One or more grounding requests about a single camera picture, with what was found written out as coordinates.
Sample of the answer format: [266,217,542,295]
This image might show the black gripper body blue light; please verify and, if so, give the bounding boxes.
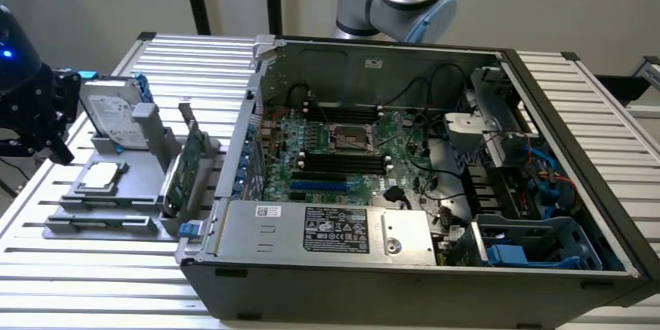
[0,4,54,130]

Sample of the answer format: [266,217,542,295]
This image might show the green RAM stick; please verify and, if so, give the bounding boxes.
[50,218,150,230]
[65,196,156,207]

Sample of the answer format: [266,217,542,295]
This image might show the blue expansion slot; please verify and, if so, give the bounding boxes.
[289,180,348,192]

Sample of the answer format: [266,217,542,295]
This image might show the black expansion slot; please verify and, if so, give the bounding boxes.
[286,192,348,202]

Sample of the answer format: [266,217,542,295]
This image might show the black RAM slot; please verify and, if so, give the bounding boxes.
[305,116,384,124]
[308,102,384,109]
[306,111,384,118]
[298,151,392,159]
[297,162,392,170]
[296,167,392,175]
[298,157,392,165]
[306,107,384,114]

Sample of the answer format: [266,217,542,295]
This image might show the silver CPU chip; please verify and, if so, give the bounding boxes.
[80,162,129,191]

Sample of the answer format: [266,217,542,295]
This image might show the silver hard disk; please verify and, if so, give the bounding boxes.
[77,77,150,150]

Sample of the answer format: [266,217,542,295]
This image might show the grey parts rack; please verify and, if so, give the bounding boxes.
[41,104,224,243]

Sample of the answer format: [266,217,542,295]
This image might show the green graphics card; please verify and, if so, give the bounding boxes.
[157,100,213,218]

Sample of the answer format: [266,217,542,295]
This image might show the blue case latch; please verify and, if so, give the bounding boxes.
[176,220,201,239]

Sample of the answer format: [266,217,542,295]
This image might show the metal CPU socket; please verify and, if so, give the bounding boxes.
[320,122,376,155]

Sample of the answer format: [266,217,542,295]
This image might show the silver power supply unit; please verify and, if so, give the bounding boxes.
[213,200,438,267]

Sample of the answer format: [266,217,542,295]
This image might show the green motherboard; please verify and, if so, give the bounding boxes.
[256,107,438,211]

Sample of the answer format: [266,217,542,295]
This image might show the open black PC case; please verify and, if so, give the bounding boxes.
[177,34,660,321]

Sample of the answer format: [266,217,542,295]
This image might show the metal disk bay cage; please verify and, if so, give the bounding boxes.
[441,66,540,168]

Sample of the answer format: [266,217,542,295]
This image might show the blue plastic disk caddy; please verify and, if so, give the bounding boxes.
[470,213,605,271]

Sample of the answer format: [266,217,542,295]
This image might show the thin black floor cable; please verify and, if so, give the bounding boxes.
[0,155,33,198]

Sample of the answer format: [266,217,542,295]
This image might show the short black looped wire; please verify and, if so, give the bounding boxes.
[285,82,312,110]

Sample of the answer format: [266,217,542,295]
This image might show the thick black plug wire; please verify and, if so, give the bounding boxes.
[382,185,412,212]

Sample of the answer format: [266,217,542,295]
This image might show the long black arched wire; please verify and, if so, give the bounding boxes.
[384,62,469,111]

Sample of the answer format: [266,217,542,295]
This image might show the blue data wire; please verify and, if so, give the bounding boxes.
[518,143,561,217]

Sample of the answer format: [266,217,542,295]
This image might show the red data wire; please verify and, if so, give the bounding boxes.
[544,174,580,194]

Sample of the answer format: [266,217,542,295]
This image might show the aluminium side frame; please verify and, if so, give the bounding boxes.
[592,56,660,117]

